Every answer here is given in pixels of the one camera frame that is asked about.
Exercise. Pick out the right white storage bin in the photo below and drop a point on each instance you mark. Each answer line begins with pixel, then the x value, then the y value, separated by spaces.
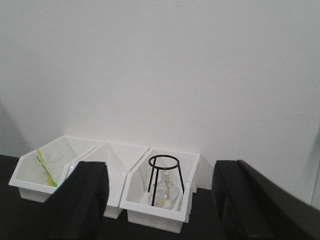
pixel 135 198

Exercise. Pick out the middle white storage bin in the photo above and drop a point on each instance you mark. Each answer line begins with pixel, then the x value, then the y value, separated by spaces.
pixel 119 160

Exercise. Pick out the glass alcohol lamp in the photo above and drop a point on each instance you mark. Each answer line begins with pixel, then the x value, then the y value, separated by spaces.
pixel 165 194

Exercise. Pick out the white storage bin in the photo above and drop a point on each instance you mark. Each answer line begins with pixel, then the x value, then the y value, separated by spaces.
pixel 119 160
pixel 135 198
pixel 31 179

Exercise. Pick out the black wire tripod stand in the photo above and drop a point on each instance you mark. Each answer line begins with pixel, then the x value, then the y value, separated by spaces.
pixel 155 170

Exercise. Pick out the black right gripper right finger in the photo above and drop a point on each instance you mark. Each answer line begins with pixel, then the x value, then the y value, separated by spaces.
pixel 251 207

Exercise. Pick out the left white storage bin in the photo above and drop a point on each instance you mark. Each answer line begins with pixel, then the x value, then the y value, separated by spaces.
pixel 31 179

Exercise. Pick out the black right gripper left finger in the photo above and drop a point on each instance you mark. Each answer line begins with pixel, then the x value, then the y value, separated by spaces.
pixel 74 211

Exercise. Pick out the glass beaker in left bin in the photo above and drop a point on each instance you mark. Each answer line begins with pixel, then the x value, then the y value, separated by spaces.
pixel 51 161

